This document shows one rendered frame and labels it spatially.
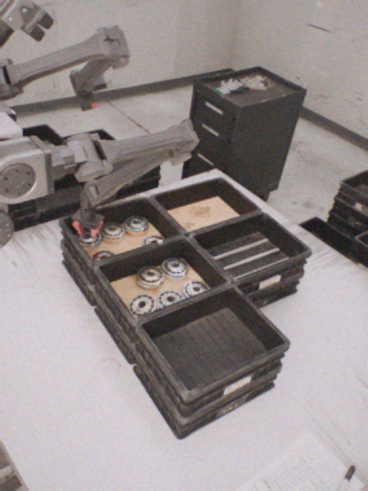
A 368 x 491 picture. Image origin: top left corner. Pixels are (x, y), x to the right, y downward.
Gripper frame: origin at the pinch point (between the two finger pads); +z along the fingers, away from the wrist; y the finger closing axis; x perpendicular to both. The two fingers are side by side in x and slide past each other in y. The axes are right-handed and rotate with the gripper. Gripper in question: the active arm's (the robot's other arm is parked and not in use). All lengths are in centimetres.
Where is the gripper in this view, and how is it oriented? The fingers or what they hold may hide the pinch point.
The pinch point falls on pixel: (87, 235)
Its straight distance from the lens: 198.8
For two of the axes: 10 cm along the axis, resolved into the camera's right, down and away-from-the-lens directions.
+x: -2.8, 5.7, -7.7
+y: -9.5, -2.8, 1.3
